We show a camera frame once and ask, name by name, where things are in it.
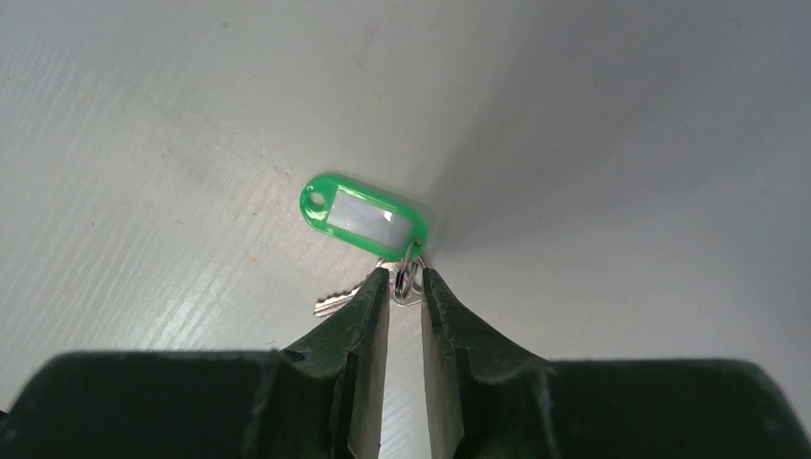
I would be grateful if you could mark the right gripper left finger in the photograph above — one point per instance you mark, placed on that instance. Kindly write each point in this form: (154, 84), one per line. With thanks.
(319, 397)

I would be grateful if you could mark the key with green tag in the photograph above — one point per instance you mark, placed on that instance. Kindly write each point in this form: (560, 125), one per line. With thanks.
(375, 221)

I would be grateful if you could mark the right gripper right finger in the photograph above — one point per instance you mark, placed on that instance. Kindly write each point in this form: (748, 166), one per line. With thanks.
(488, 397)

